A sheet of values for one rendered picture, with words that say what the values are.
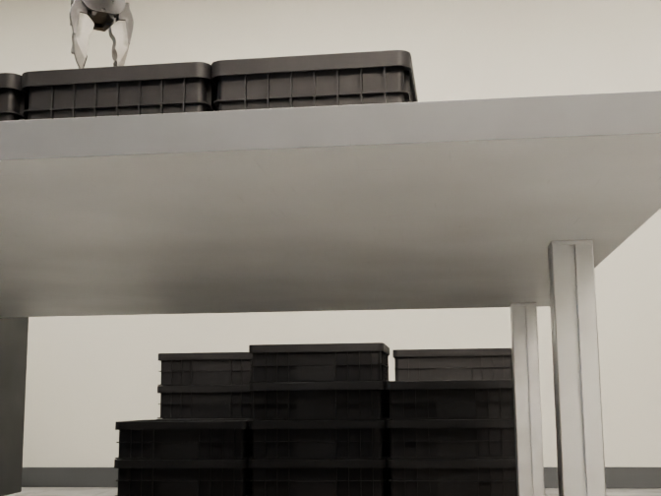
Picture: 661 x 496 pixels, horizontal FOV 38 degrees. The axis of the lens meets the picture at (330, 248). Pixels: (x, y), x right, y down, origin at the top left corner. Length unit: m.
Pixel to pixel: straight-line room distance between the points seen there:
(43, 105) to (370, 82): 0.50
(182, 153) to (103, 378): 4.29
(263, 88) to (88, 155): 0.54
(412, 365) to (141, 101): 1.89
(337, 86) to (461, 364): 1.88
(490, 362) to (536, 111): 2.32
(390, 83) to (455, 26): 3.83
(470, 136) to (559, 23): 4.39
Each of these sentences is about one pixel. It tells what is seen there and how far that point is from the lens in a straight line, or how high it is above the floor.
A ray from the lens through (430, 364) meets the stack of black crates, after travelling 3.16.
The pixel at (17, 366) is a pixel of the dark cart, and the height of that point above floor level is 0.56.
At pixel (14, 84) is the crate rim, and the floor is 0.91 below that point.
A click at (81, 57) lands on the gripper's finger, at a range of 1.62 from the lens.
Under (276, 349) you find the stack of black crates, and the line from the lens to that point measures 2.79.
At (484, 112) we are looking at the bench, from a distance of 0.88.
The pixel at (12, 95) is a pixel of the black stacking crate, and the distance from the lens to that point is 1.56.
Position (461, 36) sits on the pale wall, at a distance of 5.20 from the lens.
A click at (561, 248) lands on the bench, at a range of 1.44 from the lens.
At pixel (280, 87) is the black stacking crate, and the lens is 1.42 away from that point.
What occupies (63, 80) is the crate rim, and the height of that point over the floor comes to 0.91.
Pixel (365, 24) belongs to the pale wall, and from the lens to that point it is 5.26.
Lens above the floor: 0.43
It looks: 9 degrees up
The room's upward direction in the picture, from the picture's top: straight up
